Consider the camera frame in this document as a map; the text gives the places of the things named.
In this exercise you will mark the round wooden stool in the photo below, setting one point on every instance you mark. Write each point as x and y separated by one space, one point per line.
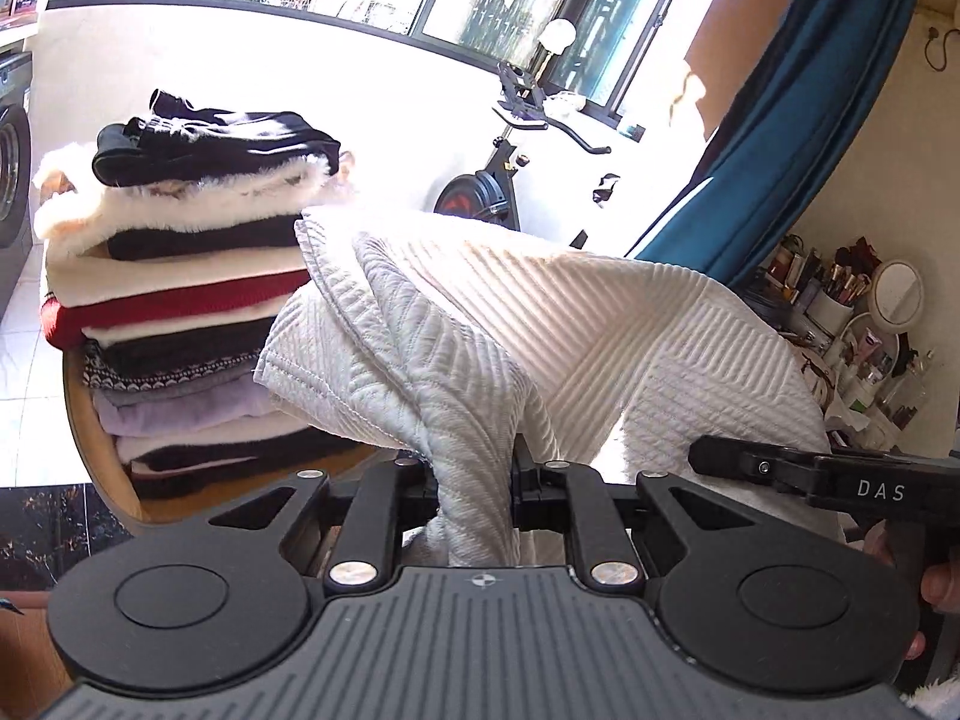
97 465

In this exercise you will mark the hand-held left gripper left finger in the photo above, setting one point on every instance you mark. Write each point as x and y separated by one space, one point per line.
409 495

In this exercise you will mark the blue curtain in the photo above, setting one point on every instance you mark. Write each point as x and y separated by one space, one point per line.
787 127

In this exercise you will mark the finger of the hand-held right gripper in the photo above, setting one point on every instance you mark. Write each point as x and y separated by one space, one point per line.
750 465

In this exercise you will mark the stack of folded clothes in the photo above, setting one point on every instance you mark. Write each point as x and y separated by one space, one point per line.
187 255

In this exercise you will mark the black exercise bike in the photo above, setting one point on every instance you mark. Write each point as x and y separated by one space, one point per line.
480 195

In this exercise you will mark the cluster of cosmetics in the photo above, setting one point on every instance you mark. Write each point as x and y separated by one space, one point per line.
832 307

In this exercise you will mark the round white mirror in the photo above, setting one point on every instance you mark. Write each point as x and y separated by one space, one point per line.
896 296

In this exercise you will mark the white textured knit sweater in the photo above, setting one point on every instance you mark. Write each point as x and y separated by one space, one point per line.
600 315

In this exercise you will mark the person's right hand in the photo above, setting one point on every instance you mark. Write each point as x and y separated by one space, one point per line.
941 585

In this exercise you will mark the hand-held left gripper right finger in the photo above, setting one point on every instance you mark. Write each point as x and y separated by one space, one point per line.
532 495

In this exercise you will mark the grey washing machine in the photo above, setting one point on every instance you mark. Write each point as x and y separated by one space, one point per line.
11 165

